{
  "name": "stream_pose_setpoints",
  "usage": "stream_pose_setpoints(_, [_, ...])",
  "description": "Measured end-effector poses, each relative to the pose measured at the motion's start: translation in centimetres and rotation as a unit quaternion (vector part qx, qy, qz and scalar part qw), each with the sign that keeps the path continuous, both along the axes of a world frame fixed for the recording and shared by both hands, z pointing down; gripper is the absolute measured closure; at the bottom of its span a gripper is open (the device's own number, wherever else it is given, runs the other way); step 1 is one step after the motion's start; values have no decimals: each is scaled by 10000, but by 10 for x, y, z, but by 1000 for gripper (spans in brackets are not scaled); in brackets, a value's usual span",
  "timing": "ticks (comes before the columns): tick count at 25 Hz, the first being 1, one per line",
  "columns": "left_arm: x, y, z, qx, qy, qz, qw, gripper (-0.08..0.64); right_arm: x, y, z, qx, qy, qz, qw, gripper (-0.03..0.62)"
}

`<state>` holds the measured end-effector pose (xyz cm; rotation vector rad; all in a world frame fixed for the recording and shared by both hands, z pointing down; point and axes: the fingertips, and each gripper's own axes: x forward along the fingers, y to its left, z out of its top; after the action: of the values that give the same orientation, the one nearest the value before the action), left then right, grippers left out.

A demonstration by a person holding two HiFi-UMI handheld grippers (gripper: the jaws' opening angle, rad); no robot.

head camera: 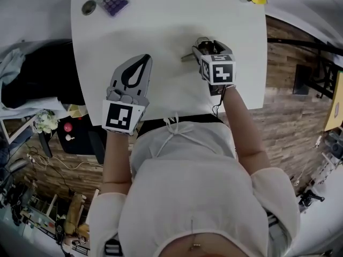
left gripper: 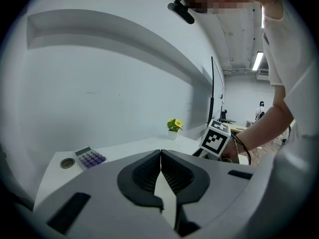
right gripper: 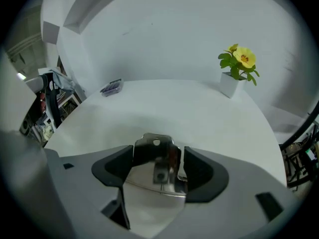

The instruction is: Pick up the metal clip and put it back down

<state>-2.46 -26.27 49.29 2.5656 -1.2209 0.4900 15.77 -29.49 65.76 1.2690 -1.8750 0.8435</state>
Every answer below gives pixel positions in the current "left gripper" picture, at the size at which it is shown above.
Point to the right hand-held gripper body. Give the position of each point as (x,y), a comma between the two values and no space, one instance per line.
(214,141)

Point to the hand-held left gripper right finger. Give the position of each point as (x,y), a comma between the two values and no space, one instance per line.
(187,183)

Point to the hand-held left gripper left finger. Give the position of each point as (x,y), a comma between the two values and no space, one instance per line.
(139,183)

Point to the person's right forearm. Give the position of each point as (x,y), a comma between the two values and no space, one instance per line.
(261,131)

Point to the light wooden desk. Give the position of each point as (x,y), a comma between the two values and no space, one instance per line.
(236,128)

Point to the black office chair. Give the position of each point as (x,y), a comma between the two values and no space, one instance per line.
(225,117)

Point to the potted yellow flower plant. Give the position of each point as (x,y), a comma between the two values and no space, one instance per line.
(174,128)

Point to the large black-framed screen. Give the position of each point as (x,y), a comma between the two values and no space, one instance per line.
(216,88)

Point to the calculator with purple keys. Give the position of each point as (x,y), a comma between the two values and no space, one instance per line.
(91,158)

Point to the round metal tin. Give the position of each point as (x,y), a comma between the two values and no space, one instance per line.
(67,163)

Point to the white air conditioner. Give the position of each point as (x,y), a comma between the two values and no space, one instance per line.
(263,74)

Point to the long ceiling light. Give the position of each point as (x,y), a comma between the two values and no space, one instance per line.
(257,61)
(262,17)

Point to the person's white shirt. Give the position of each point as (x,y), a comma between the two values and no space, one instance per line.
(294,66)

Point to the black head-mounted camera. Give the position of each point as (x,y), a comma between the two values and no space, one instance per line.
(183,12)

